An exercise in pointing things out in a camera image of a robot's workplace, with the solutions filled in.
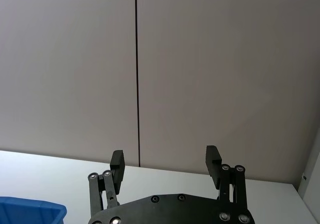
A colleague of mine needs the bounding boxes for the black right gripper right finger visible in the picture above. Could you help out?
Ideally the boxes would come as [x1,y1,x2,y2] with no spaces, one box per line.
[205,145,249,212]

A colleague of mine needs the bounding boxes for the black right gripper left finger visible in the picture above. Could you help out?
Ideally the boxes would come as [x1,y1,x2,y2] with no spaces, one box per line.
[87,149,127,217]

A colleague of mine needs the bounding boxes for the blue plastic bin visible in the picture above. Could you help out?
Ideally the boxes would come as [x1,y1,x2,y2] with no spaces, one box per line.
[0,196,68,224]

